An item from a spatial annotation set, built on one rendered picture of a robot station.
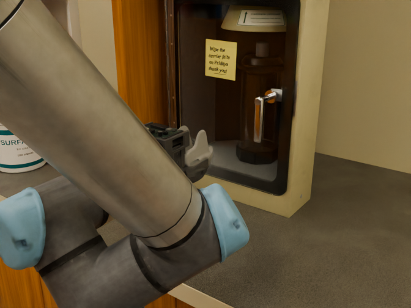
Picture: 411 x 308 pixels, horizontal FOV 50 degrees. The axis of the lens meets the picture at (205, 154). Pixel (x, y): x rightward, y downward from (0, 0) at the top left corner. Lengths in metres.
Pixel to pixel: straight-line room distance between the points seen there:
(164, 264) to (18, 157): 0.84
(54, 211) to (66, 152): 0.17
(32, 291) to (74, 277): 0.82
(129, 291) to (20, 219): 0.13
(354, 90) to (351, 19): 0.19
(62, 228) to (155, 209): 0.14
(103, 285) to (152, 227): 0.11
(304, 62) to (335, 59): 0.43
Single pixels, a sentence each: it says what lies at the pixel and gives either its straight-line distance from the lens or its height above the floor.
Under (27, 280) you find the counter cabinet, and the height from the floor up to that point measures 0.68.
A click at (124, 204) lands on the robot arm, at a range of 0.37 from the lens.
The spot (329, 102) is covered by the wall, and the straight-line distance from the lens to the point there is 1.32.
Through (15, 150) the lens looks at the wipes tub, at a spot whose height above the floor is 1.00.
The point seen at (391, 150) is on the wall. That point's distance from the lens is 1.30.
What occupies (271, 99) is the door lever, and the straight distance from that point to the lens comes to 0.87.
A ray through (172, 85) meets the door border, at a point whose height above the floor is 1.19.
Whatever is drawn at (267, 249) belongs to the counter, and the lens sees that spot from 0.86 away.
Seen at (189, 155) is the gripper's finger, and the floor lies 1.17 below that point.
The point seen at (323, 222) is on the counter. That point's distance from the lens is 0.97.
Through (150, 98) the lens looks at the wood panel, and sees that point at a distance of 1.07.
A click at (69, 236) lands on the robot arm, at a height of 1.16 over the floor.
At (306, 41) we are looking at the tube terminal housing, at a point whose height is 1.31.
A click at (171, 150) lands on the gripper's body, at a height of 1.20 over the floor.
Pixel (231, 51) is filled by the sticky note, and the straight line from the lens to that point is 0.91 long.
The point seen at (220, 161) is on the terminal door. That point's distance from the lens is 0.99.
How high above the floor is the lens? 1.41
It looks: 22 degrees down
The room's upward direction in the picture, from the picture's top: straight up
